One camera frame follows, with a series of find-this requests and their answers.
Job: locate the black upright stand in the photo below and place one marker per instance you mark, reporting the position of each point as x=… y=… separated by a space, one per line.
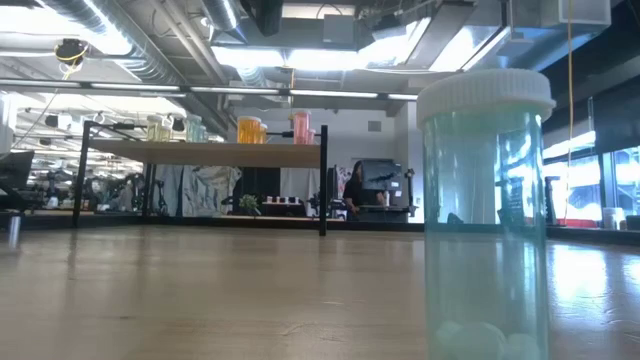
x=551 y=200

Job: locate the black screen on stand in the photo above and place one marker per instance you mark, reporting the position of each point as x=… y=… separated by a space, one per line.
x=385 y=175

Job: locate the wooden shelf black frame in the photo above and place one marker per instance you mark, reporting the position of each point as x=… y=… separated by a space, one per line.
x=200 y=154

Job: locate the red translucent medicine bottle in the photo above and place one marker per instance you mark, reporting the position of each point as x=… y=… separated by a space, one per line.
x=301 y=129
x=312 y=137

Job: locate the grey square vent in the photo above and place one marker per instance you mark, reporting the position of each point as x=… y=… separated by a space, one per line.
x=374 y=125

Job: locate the person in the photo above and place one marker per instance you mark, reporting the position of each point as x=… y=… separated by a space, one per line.
x=355 y=192

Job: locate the white draped cover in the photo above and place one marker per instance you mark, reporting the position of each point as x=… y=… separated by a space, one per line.
x=210 y=190

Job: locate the long fluorescent tube light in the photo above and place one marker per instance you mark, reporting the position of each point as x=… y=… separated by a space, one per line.
x=325 y=93

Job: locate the black computer monitor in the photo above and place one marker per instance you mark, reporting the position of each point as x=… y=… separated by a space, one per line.
x=15 y=170

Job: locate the floral patterned cloth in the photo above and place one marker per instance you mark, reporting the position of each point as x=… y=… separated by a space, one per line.
x=342 y=177

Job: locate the grey metal post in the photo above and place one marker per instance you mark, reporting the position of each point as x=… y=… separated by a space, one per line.
x=14 y=230

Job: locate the small potted plant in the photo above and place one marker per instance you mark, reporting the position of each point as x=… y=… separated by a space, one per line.
x=248 y=202

